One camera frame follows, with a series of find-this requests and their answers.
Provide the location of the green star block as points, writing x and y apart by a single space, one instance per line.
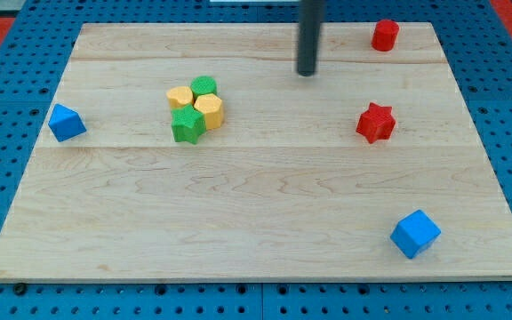
188 124

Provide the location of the red star block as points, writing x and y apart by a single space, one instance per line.
376 123

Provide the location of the light wooden board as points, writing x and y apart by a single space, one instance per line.
285 191

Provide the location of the yellow hexagon block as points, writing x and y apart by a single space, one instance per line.
211 106

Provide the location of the green cylinder block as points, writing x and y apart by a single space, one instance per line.
203 85

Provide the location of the yellow heart block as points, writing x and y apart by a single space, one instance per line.
179 97

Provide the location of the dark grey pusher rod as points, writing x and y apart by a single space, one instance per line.
311 15

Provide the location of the blue cube block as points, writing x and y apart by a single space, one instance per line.
414 234

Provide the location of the red cylinder block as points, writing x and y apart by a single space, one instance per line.
384 35

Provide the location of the blue triangle block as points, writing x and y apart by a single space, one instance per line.
65 123

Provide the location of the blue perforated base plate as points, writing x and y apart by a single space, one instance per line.
35 52

